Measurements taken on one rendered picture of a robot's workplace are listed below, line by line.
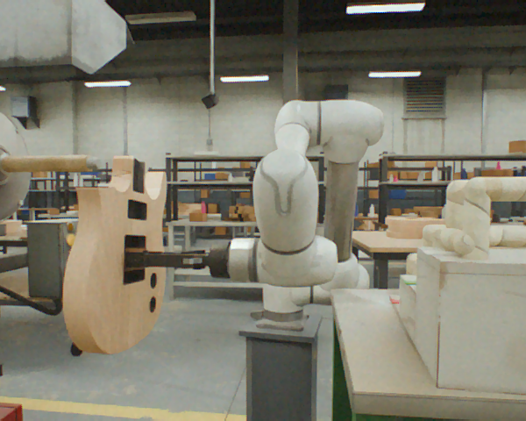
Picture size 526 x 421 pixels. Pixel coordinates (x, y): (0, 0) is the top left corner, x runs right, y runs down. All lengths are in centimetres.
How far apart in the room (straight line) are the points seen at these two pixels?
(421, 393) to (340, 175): 79
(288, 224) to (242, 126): 1151
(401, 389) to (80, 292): 51
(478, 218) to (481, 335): 15
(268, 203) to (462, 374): 36
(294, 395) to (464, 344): 99
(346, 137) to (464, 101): 1173
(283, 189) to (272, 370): 98
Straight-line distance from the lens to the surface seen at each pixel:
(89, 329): 72
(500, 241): 75
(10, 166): 91
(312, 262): 71
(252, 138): 1199
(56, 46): 71
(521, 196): 58
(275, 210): 60
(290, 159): 60
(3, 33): 77
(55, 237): 110
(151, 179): 99
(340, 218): 128
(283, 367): 146
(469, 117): 1279
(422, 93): 1249
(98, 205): 73
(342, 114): 115
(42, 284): 115
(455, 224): 64
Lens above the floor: 118
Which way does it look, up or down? 3 degrees down
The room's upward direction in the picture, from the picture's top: straight up
